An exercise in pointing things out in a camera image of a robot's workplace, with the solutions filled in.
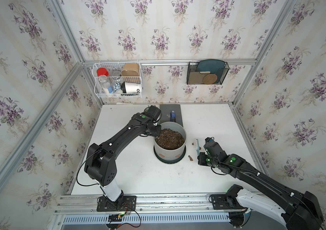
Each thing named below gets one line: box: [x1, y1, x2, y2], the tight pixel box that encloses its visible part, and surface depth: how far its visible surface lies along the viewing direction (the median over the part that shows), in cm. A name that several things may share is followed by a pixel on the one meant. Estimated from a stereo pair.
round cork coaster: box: [202, 73, 218, 85], surface depth 100 cm
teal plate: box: [196, 58, 225, 84], surface depth 94 cm
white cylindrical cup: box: [121, 81, 141, 94], surface depth 95 cm
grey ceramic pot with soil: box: [153, 121, 187, 160], surface depth 88 cm
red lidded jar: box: [96, 67, 109, 77], surface depth 94 cm
